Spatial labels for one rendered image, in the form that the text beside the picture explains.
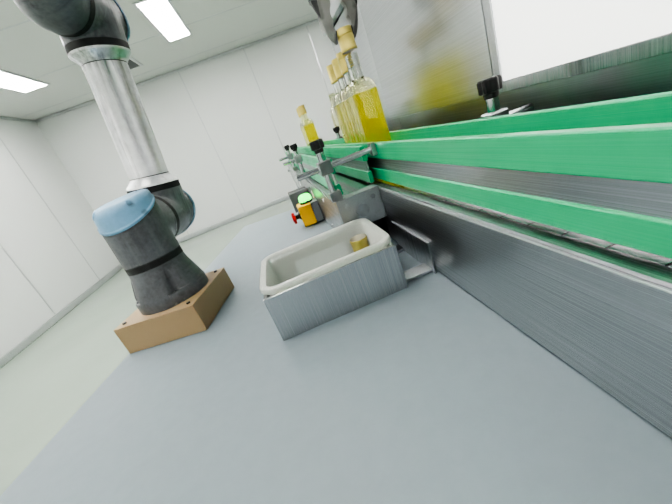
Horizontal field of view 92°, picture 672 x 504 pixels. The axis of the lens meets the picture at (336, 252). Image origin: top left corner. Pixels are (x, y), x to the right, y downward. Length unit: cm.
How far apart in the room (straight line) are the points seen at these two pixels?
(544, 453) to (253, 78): 663
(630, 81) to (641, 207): 25
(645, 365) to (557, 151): 16
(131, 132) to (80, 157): 649
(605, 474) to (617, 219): 18
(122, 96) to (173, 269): 38
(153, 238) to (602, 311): 69
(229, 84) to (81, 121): 255
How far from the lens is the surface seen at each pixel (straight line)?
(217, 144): 668
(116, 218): 73
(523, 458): 33
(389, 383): 40
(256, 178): 664
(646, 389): 33
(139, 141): 86
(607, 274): 29
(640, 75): 50
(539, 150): 31
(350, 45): 80
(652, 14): 46
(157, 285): 74
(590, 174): 29
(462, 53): 67
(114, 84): 88
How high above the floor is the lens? 103
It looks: 20 degrees down
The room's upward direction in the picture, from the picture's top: 21 degrees counter-clockwise
